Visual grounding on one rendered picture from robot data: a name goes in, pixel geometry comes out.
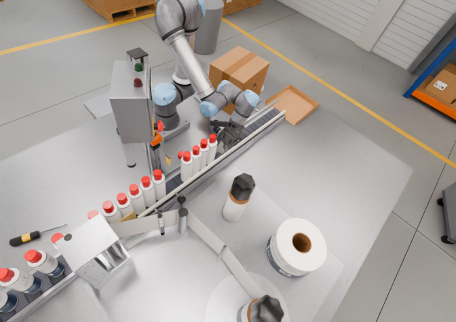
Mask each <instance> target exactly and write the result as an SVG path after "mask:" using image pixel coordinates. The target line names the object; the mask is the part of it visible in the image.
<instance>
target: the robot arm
mask: <svg viewBox="0 0 456 322"><path fill-rule="evenodd" d="M205 13H206V7H205V4H204V1H203V0H160V1H159V3H158V4H157V7H156V9H155V23H156V27H157V30H158V33H159V35H160V37H161V39H162V41H163V42H164V43H167V44H168V45H169V47H170V49H171V50H172V53H173V54H174V56H175V58H176V72H174V74H173V76H172V82H171V83H168V82H165V83H160V84H158V85H156V86H155V88H154V89H153V101H154V107H155V123H157V121H161V122H162V123H163V127H164V128H163V131H171V130H173V129H176V128H177V127H178V126H179V124H180V117H179V115H178V113H177V111H176V106H177V105H178V104H180V103H181V102H183V101H184V100H186V99H187V98H189V97H191V96H192V95H193V94H194V93H195V92H196V93H197V95H198V96H199V98H200V100H201V101H202V103H201V104H200V106H199V108H200V111H201V113H202V114H203V115H204V116H205V117H212V116H214V115H215V114H217V113H218V112H219V111H220V110H222V109H223V108H224V107H226V106H227V105H228V104H229V103H232V104H234V105H235V106H236V108H235V110H234V112H233V113H232V115H231V118H230V119H229V121H230V122H228V121H218V120H216V119H215V120H213V121H210V125H211V126H214V127H224V129H223V130H222V131H221V132H220V134H219V135H218V137H217V139H216V140H217V142H218V144H217V147H216V153H217V152H219V153H221V154H223V153H227V151H228V149H227V146H228V147H230V146H237V144H238V142H239V141H240V139H241V137H242V135H241V137H240V134H241V133H242V131H243V130H245V129H246V128H245V127H244V124H245V122H246V121H247V119H248V118H249V116H250V114H251V112H252V111H253V110H254V108H255V107H256V105H257V102H258V101H259V96H258V95H257V94H256V93H254V92H253V91H251V90H249V89H247V90H246V91H245V92H243V91H242V90H241V89H239V88H238V87H236V86H235V85H234V84H232V83H230V82H228V81H227V80H224V81H222V82H221V83H220V84H219V85H218V87H217V92H215V90H214V88H213V86H212V84H211V82H210V80H209V79H208V77H207V75H206V73H205V72H204V70H203V68H202V66H201V64H200V62H199V61H198V59H197V57H196V55H195V54H194V52H193V51H194V41H195V32H197V31H198V29H199V23H200V20H201V19H202V18H203V17H204V16H205Z"/></svg>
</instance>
